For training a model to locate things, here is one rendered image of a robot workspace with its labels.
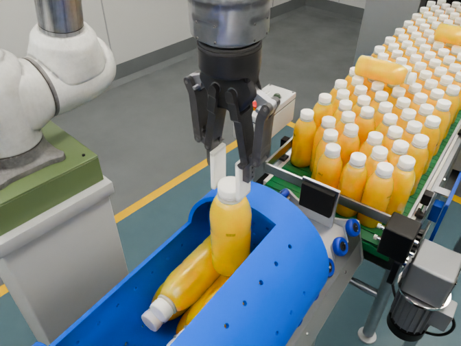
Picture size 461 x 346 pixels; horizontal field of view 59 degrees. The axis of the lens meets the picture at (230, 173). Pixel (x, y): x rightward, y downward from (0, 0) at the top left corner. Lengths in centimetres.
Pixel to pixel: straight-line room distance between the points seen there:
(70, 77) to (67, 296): 62
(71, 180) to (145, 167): 174
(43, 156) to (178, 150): 191
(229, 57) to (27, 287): 90
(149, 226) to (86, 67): 146
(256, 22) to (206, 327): 38
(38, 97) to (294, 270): 69
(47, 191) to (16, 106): 21
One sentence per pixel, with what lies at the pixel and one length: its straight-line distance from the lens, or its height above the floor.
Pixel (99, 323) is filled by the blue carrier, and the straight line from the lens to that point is 77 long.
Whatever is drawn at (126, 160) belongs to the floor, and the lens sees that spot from 289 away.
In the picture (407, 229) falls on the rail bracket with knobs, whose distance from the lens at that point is 104.
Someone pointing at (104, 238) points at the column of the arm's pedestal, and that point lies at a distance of 125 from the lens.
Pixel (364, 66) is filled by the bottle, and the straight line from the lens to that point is 144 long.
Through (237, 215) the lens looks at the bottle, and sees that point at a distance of 61.
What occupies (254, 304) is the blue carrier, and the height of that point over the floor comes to 119.
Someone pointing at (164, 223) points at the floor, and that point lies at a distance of 239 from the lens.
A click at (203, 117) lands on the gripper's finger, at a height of 141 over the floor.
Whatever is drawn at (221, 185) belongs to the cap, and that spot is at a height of 131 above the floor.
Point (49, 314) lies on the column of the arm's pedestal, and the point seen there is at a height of 67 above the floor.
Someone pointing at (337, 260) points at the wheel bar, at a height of 93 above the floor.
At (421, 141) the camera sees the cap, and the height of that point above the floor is 109.
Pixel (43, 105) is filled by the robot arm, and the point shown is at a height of 123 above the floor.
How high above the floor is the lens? 170
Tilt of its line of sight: 39 degrees down
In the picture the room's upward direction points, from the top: straight up
